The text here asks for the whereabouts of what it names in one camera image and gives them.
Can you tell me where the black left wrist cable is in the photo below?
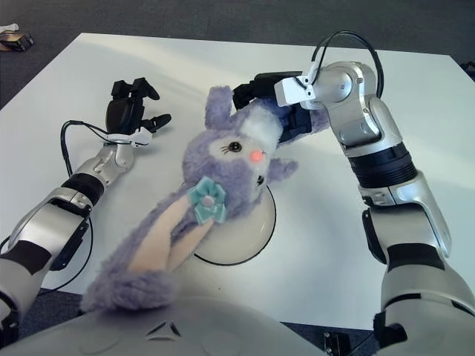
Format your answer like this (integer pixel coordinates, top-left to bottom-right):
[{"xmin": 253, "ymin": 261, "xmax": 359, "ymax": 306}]
[{"xmin": 0, "ymin": 119, "xmax": 112, "ymax": 294}]

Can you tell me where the purple plush bunny doll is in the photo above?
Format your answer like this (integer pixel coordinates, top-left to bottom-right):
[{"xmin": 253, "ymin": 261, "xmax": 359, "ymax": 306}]
[{"xmin": 79, "ymin": 85, "xmax": 331, "ymax": 314}]

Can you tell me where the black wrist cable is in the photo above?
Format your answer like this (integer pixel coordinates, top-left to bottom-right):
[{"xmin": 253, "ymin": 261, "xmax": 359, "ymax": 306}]
[
  {"xmin": 310, "ymin": 30, "xmax": 384, "ymax": 98},
  {"xmin": 0, "ymin": 119, "xmax": 112, "ymax": 294}
]

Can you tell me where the metal table leg bracket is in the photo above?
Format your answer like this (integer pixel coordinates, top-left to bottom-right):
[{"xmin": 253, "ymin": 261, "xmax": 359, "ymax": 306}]
[{"xmin": 321, "ymin": 331, "xmax": 350, "ymax": 356}]

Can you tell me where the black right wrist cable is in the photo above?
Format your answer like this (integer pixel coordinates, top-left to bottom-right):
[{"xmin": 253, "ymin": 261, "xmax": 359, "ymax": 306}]
[{"xmin": 310, "ymin": 30, "xmax": 384, "ymax": 98}]

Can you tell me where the grey robot torso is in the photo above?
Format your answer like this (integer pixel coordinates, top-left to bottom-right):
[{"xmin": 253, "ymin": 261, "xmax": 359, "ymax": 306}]
[{"xmin": 0, "ymin": 294, "xmax": 331, "ymax": 356}]

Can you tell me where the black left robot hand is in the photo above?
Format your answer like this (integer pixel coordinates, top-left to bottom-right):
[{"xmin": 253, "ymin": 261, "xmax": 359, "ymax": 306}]
[{"xmin": 105, "ymin": 77, "xmax": 172, "ymax": 137}]

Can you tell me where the white plate with black rim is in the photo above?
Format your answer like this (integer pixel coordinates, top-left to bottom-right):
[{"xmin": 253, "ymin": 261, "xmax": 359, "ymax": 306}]
[{"xmin": 192, "ymin": 185, "xmax": 278, "ymax": 266}]

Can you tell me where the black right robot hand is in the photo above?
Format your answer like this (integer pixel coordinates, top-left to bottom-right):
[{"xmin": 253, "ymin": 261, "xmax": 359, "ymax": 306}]
[{"xmin": 232, "ymin": 72, "xmax": 313, "ymax": 144}]

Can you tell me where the black and brown box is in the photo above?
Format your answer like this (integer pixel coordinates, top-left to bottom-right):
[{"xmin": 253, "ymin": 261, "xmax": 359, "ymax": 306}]
[{"xmin": 0, "ymin": 31, "xmax": 35, "ymax": 52}]

